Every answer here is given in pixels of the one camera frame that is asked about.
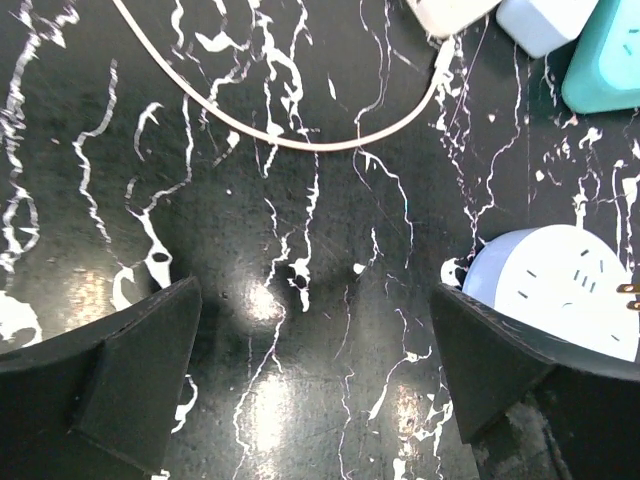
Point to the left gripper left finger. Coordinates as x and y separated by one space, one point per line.
99 402

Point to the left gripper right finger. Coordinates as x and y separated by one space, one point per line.
530 405

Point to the white cube charger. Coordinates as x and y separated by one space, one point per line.
444 18

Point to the round blue power strip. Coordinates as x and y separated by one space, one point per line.
562 280

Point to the teal triangular power strip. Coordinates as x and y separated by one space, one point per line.
603 74

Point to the long blue power strip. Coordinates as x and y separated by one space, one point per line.
540 27

